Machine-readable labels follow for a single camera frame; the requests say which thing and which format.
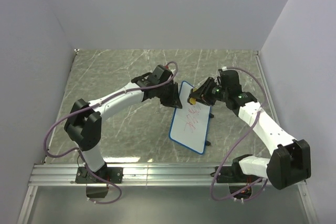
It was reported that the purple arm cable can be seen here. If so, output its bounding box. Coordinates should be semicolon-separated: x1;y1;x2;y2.
43;61;179;205
210;67;269;204

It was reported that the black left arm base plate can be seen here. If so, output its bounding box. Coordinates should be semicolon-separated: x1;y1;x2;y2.
75;167;123;184

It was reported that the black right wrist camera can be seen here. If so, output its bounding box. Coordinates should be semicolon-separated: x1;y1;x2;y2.
218;69;242;97

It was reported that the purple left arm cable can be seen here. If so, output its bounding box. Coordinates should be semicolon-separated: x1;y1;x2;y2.
43;61;179;205

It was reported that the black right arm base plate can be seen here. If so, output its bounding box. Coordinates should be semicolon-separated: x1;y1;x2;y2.
211;165;266;184

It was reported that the yellow whiteboard eraser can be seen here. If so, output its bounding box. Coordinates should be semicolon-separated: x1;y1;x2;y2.
187;98;196;105

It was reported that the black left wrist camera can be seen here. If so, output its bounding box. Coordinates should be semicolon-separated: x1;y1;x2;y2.
152;65;173;85

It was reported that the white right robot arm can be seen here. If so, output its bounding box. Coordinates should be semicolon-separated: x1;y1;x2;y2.
187;78;311;189

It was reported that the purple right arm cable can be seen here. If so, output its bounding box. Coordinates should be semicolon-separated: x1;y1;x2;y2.
210;67;269;204

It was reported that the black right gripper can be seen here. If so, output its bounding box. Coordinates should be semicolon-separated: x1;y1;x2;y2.
190;77;228;106

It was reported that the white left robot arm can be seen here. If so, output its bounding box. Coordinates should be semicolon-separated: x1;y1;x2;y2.
64;77;182;183

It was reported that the blue-framed whiteboard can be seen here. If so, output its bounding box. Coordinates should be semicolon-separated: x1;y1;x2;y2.
169;81;211;155

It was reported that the aluminium front rail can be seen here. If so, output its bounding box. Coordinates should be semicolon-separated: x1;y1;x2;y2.
18;163;308;224

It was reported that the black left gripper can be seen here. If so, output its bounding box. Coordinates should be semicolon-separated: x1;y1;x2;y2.
156;82;182;110

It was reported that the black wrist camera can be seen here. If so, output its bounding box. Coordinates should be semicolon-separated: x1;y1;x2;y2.
152;65;173;85
218;69;242;97

